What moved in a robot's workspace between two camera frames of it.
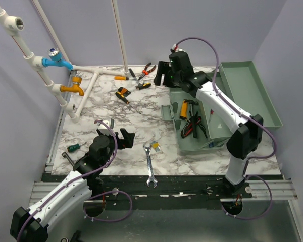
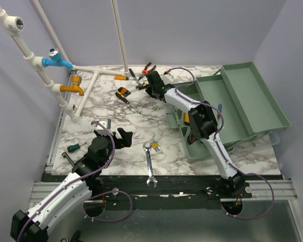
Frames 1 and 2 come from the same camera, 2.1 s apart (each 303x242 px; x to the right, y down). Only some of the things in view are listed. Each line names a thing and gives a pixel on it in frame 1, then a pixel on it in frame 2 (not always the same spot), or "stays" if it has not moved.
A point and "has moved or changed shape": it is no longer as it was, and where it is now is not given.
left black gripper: [127, 142] stays
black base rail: [120, 192] stays
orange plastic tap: [76, 87] stays
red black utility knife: [187, 129] to [191, 141]
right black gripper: [163, 68] to [148, 89]
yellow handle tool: [183, 113] has moved or changed shape
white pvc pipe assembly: [11, 24] stays
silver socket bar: [65, 155] stays
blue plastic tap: [55, 59] stays
